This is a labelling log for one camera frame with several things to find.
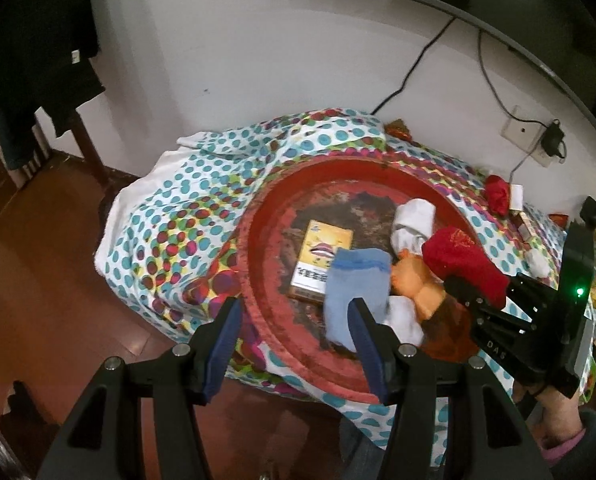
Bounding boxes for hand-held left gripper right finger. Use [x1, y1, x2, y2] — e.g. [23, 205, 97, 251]
[347, 297, 554, 480]

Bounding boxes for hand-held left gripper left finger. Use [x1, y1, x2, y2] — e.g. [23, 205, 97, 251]
[37, 296, 244, 480]

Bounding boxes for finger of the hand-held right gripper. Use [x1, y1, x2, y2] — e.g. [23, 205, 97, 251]
[443, 274, 536, 343]
[504, 271, 563, 328]

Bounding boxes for red sock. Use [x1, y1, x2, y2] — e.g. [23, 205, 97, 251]
[422, 226, 509, 309]
[485, 175, 513, 217]

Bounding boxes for orange plush toy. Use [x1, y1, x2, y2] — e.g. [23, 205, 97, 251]
[390, 252, 451, 322]

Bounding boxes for large white sock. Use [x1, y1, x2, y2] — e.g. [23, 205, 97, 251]
[380, 296, 425, 347]

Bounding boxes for light blue sock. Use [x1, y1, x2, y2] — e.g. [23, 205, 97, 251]
[323, 248, 393, 353]

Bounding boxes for small white sock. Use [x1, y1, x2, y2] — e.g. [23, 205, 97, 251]
[390, 198, 436, 256]

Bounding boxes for red round tray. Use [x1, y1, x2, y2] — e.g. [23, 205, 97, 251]
[237, 156, 484, 393]

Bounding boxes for person's right forearm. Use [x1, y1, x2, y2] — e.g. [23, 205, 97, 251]
[525, 387, 596, 480]

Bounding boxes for white crumpled cloth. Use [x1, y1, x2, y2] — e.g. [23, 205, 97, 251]
[525, 252, 551, 278]

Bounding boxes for person's leg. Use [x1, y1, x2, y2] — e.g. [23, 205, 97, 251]
[338, 402, 404, 467]

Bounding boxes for yellow cardboard box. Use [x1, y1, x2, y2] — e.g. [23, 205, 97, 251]
[288, 220, 355, 303]

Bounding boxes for black charger adapter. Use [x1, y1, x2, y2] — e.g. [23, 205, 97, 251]
[540, 119, 568, 160]

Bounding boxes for polka dot cloth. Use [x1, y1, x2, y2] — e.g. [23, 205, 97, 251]
[94, 107, 596, 466]

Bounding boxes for red gold ornament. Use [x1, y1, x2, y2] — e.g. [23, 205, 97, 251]
[385, 119, 415, 140]

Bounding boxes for wooden chair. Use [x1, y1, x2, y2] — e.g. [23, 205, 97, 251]
[20, 110, 106, 186]

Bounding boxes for dark hanging clothes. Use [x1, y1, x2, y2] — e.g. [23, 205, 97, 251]
[0, 0, 106, 171]

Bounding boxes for white wall socket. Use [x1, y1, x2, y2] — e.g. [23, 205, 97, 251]
[501, 105, 549, 150]
[528, 142, 568, 168]

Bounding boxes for black power cable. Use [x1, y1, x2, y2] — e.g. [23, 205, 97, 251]
[370, 16, 456, 115]

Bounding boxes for thin grey cable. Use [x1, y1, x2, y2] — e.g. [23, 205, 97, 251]
[478, 27, 551, 128]

